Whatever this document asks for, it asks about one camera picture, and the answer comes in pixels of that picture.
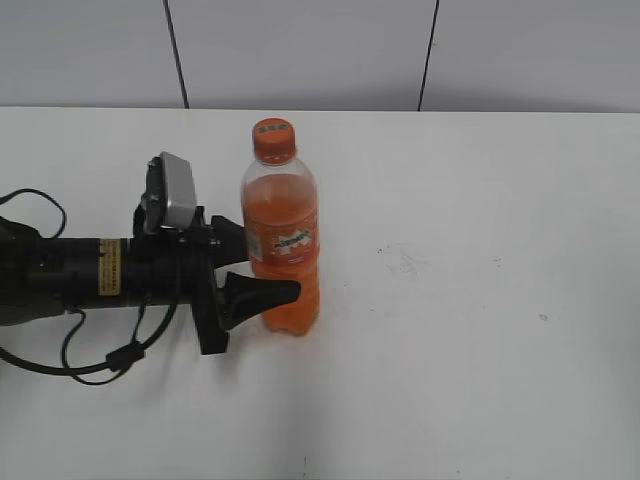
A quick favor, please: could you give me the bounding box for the orange soda bottle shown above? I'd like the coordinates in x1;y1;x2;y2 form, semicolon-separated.
241;150;320;336

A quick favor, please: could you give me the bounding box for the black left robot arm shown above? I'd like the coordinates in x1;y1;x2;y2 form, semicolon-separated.
1;208;301;355

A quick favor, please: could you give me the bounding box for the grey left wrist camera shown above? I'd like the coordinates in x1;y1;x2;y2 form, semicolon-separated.
140;151;197;234

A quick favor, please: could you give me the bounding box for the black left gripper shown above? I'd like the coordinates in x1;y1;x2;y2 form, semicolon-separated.
123;206;300;355

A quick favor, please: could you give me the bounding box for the orange bottle cap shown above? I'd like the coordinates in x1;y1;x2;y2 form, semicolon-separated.
252;118;297;165

